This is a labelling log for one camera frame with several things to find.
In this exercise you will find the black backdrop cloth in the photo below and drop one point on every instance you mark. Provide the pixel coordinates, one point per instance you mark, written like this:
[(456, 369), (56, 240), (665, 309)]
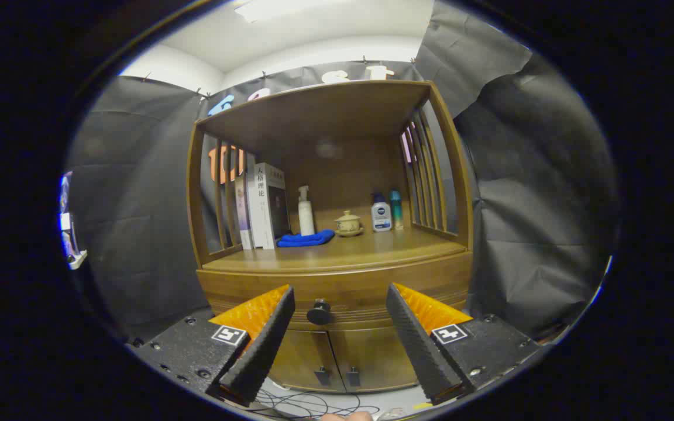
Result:
[(138, 204)]

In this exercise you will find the white pump bottle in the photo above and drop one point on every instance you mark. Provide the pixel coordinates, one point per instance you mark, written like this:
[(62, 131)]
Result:
[(306, 219)]

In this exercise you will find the black round drawer knob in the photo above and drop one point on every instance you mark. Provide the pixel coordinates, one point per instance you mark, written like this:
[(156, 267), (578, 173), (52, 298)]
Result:
[(319, 313)]

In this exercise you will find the blue folded cloth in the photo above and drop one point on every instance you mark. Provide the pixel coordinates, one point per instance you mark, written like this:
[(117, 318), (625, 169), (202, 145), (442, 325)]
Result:
[(308, 239)]

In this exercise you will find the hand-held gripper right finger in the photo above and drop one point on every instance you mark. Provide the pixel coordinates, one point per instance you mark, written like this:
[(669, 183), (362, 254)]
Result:
[(416, 345)]

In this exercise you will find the teal bottle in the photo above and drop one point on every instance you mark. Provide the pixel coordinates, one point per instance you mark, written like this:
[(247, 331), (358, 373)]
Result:
[(396, 210)]

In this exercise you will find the thin white book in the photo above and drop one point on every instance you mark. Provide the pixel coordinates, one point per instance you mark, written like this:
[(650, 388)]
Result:
[(250, 193)]

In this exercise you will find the white lotion bottle blue cap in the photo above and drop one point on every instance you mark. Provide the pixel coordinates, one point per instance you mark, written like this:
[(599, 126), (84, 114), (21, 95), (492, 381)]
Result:
[(381, 217)]

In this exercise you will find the beige lidded ceramic cup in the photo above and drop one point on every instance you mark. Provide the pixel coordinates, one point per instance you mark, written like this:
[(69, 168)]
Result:
[(348, 224)]

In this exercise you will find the wooden cabinet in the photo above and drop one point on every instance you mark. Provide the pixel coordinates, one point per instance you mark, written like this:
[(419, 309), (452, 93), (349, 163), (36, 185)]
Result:
[(337, 117)]

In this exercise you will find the white spine dark cover book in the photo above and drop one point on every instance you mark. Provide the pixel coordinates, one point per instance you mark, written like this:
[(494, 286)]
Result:
[(278, 216)]

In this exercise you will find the wooden countertop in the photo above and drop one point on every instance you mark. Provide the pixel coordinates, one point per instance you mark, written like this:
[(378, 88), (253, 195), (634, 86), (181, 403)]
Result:
[(372, 248)]

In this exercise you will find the wooden cabinet door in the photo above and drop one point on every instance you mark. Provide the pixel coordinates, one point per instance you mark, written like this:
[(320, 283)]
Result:
[(372, 356), (308, 356)]

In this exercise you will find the wooden drawer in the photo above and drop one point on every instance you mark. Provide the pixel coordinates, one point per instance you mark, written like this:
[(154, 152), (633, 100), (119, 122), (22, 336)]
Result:
[(343, 286)]

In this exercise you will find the purple spine book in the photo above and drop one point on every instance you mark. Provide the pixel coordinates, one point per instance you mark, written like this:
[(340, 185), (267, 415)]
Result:
[(242, 222)]

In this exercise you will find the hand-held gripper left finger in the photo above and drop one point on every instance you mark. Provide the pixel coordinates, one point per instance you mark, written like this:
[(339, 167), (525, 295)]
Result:
[(261, 345)]

